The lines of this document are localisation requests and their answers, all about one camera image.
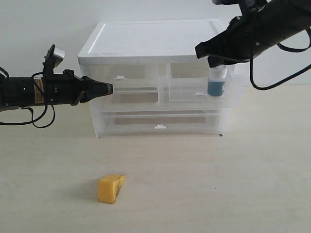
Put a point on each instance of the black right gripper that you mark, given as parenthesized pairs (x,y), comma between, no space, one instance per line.
(262,25)

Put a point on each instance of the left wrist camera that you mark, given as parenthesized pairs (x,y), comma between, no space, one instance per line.
(53,59)

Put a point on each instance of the wide clear drawer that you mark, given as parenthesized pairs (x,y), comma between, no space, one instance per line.
(157,122)
(130,102)

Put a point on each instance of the white blue pill bottle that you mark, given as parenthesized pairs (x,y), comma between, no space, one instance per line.
(216,81)

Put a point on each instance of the yellow cheese wedge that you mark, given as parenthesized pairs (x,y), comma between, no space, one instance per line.
(109,187)

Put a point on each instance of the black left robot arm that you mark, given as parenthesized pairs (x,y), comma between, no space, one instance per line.
(20,92)

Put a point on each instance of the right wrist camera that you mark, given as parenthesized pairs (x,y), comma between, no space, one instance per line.
(225,2)

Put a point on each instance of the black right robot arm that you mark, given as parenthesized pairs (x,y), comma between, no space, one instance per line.
(298,17)

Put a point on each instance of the white plastic drawer cabinet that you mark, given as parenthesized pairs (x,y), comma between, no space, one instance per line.
(149,42)

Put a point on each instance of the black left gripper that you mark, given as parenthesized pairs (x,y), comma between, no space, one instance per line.
(67,88)

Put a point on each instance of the bottom wide clear drawer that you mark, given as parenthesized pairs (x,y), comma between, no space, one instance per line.
(157,122)

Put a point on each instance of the middle wide clear drawer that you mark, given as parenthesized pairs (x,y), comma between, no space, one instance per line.
(130,102)

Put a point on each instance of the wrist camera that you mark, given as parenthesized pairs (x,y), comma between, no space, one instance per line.
(225,2)
(53,59)

